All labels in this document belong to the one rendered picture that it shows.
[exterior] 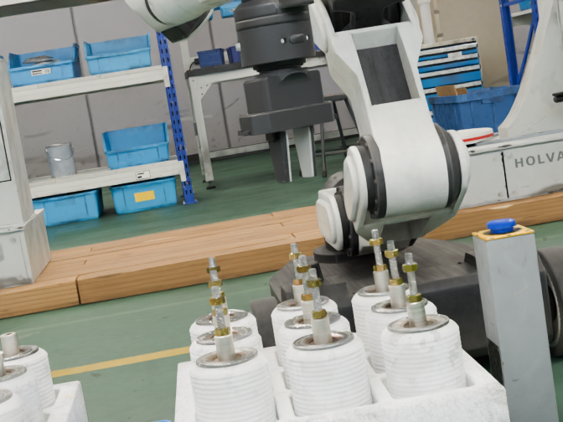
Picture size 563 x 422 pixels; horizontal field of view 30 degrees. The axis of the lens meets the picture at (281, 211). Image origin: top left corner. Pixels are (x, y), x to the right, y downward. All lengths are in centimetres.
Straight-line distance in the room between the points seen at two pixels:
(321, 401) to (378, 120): 63
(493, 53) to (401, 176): 615
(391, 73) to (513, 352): 59
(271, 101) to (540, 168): 240
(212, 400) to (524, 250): 50
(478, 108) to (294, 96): 469
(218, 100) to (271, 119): 849
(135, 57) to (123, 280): 284
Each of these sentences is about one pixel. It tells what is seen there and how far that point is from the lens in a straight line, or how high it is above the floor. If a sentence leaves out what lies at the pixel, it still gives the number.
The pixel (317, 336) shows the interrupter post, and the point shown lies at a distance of 127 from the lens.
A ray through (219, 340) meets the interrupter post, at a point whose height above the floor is 28.
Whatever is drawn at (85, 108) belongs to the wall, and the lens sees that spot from 969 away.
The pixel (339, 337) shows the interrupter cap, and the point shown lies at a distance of 128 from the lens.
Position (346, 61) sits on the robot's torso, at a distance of 180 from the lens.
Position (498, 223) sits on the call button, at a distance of 149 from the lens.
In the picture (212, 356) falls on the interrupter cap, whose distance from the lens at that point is 129.
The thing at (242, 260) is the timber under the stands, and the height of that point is 5.
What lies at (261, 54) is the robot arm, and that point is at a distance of 121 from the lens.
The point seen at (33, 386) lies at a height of 23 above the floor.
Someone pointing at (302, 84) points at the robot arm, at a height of 56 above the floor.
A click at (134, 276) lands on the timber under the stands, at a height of 6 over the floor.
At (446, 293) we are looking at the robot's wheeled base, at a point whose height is 17.
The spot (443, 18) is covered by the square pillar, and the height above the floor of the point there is 86.
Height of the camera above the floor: 56
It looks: 7 degrees down
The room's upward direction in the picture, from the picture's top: 9 degrees counter-clockwise
